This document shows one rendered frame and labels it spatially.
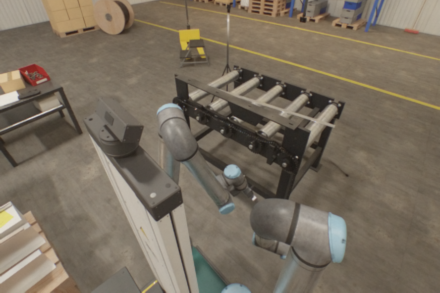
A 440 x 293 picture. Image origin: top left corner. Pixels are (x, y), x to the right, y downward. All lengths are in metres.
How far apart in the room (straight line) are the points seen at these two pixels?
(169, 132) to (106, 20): 7.44
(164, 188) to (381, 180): 3.02
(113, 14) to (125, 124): 7.68
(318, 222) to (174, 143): 0.56
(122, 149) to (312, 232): 0.50
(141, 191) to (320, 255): 0.48
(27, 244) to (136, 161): 2.01
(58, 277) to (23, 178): 1.64
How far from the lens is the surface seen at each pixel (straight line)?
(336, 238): 0.69
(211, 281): 1.47
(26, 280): 2.31
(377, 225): 2.86
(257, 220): 0.72
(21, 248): 2.46
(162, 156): 1.13
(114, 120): 0.47
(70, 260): 2.62
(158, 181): 0.45
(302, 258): 0.75
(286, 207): 0.68
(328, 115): 2.32
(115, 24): 8.13
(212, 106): 2.23
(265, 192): 2.25
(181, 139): 0.92
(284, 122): 1.64
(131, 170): 0.48
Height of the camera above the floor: 2.12
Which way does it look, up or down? 38 degrees down
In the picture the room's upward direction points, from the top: straight up
